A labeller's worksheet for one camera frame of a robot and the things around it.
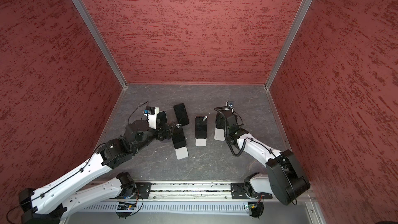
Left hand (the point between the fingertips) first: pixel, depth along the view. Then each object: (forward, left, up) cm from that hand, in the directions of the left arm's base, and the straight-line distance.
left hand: (168, 125), depth 71 cm
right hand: (+13, -28, -12) cm, 33 cm away
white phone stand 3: (+7, -27, -23) cm, 36 cm away
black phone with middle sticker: (+6, -16, -12) cm, 21 cm away
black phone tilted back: (+18, -3, -17) cm, 25 cm away
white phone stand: (-5, -5, -22) cm, 23 cm away
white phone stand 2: (+2, -15, -22) cm, 27 cm away
